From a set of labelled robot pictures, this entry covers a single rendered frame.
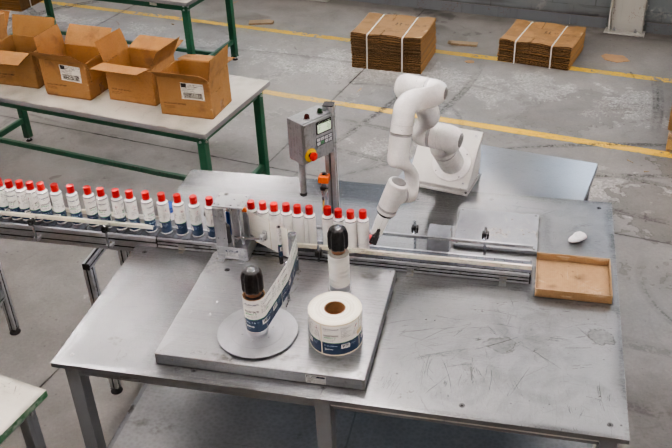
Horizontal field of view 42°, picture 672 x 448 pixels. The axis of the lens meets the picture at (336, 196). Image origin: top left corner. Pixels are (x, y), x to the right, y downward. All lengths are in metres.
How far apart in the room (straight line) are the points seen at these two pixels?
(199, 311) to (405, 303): 0.82
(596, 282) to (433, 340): 0.77
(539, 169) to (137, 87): 2.47
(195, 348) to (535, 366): 1.26
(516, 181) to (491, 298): 0.95
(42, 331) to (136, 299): 1.42
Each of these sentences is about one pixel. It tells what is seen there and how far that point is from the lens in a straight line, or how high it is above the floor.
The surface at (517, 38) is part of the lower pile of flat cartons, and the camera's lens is 7.87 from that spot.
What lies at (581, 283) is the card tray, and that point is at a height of 0.83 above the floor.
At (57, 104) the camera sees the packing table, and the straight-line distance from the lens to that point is 5.73.
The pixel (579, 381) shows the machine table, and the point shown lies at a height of 0.83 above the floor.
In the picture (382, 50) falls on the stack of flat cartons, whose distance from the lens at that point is 7.66.
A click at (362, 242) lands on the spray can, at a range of 3.74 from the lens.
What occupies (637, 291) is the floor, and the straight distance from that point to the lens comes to 5.17.
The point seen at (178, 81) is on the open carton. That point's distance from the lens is 5.23.
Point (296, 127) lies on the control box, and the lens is 3.56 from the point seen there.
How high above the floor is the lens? 3.05
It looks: 31 degrees down
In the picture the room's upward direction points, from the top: 3 degrees counter-clockwise
